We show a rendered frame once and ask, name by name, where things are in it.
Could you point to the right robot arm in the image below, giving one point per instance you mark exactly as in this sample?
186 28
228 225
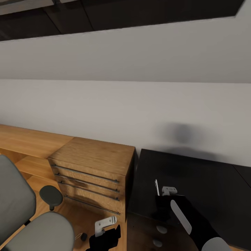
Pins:
196 225

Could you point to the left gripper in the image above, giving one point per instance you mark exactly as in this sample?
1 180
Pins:
109 239

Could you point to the swivel chair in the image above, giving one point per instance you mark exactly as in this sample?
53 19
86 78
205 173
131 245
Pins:
50 231

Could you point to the fixed window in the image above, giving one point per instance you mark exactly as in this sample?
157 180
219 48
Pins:
22 19

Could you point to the cabinet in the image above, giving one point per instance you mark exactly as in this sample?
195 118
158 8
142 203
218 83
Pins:
147 235
95 175

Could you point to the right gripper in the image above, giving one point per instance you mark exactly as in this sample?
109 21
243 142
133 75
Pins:
160 201

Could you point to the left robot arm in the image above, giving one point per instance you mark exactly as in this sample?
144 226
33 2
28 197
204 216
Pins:
104 240

